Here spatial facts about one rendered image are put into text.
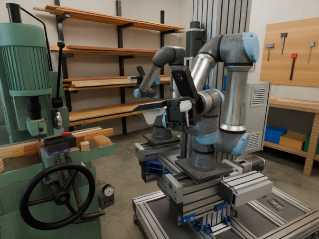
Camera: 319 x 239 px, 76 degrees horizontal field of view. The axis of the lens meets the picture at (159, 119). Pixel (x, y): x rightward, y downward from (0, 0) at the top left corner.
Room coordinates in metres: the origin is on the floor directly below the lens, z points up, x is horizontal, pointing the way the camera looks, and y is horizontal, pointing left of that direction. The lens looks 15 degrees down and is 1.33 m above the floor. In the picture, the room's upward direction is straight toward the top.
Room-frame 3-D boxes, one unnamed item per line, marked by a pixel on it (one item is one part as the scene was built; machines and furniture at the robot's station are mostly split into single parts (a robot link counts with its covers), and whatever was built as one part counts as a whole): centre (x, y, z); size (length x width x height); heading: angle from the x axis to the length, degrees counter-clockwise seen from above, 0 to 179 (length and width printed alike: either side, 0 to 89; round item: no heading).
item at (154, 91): (1.71, 0.06, 1.12); 0.11 x 0.08 x 0.11; 130
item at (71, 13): (3.69, 0.51, 1.20); 2.71 x 0.56 x 2.40; 131
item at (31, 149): (1.01, 0.57, 0.92); 0.25 x 0.02 x 0.05; 130
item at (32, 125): (1.01, 0.64, 1.03); 0.14 x 0.07 x 0.09; 40
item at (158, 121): (1.44, -0.02, 0.98); 0.13 x 0.12 x 0.14; 130
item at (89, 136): (1.09, 0.51, 0.92); 0.54 x 0.02 x 0.04; 130
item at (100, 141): (1.11, 0.34, 0.92); 0.14 x 0.09 x 0.04; 40
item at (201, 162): (0.99, -0.23, 0.87); 0.15 x 0.15 x 0.10
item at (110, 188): (1.00, 0.29, 0.65); 0.06 x 0.04 x 0.08; 130
